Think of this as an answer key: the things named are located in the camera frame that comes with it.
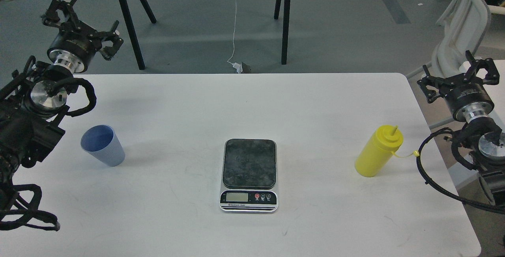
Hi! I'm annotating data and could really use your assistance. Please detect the yellow squeeze bottle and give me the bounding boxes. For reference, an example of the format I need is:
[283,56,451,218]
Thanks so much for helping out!
[355,125,421,177]

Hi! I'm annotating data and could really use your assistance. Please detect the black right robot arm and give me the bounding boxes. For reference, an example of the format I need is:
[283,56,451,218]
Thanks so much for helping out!
[416,51,505,214]

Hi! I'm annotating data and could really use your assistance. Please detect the digital kitchen scale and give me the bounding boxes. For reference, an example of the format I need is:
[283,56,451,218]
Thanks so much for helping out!
[219,138,279,214]

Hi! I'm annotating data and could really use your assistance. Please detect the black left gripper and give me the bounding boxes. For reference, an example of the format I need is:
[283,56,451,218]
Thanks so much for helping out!
[41,0,124,73]

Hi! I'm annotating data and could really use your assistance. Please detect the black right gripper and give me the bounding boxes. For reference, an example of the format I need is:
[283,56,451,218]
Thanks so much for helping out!
[417,50,500,122]

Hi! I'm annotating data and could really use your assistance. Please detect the blue plastic cup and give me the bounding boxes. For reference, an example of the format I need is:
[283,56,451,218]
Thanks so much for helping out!
[80,125,125,167]

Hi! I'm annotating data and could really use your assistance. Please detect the white hanging cable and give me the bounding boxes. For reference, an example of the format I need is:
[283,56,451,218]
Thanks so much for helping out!
[226,0,243,74]

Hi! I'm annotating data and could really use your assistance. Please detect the white office chair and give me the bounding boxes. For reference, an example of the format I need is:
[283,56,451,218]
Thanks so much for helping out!
[406,0,505,129]

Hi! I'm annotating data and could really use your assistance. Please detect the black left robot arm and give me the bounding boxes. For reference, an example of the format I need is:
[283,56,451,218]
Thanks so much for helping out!
[0,0,124,231]

